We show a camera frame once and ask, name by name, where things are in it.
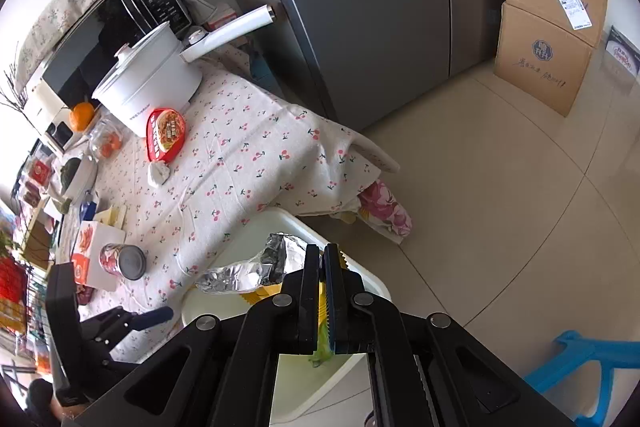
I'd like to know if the white electric pot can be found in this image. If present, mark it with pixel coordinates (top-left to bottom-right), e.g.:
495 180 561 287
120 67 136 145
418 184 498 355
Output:
91 5 276 138

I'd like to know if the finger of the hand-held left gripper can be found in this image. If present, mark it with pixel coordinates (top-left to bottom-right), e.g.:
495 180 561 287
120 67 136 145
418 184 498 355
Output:
82 306 175 350

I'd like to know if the metal can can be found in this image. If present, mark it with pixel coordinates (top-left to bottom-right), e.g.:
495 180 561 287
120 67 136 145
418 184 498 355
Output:
99 243 147 280

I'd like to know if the cherry print tablecloth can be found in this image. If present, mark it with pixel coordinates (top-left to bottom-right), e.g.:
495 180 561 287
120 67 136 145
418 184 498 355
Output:
50 42 401 364

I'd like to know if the white and orange box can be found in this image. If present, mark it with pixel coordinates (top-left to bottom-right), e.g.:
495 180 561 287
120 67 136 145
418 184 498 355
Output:
70 221 126 293

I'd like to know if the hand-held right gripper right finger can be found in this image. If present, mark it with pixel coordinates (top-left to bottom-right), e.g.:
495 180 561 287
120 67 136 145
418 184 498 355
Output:
325 244 576 427

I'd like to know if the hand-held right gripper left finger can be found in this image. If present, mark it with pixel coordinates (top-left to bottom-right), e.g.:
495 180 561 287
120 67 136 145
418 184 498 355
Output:
100 246 322 427

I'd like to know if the large orange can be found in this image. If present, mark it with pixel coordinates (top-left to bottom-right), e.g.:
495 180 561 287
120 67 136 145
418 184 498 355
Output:
69 102 97 132

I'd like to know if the crumpled white tissue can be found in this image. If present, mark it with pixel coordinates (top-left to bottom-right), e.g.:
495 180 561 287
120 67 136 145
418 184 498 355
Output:
148 161 171 185

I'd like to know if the clear glass jar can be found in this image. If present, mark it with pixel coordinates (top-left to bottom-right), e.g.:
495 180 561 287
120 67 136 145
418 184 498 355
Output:
89 116 127 158

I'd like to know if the cream open carton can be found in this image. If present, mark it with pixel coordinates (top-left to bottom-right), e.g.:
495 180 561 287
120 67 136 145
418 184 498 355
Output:
94 205 126 229

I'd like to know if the blue plastic stool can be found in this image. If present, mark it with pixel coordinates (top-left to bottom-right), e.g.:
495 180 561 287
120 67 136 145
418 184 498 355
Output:
522 330 640 427

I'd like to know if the pink floral cloth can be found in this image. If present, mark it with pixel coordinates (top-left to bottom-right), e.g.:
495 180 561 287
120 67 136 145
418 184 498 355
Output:
357 179 414 246

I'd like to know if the white microwave oven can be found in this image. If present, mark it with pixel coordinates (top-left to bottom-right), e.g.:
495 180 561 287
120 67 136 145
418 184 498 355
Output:
22 0 193 152

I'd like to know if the silver foil snack packet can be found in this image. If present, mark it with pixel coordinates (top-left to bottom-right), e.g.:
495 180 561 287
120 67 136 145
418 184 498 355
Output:
195 232 347 368

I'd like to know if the dark green squash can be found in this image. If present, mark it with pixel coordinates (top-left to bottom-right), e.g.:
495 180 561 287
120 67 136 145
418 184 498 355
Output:
60 157 83 188

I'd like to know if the red instant food bowl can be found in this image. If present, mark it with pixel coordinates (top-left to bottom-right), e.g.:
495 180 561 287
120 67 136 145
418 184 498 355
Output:
146 108 187 162

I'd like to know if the white plastic bin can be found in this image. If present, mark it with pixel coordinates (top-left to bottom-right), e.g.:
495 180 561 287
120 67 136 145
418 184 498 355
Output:
180 207 393 427

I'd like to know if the blue biscuit box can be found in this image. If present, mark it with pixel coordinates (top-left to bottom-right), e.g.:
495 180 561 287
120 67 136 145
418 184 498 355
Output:
80 192 99 223

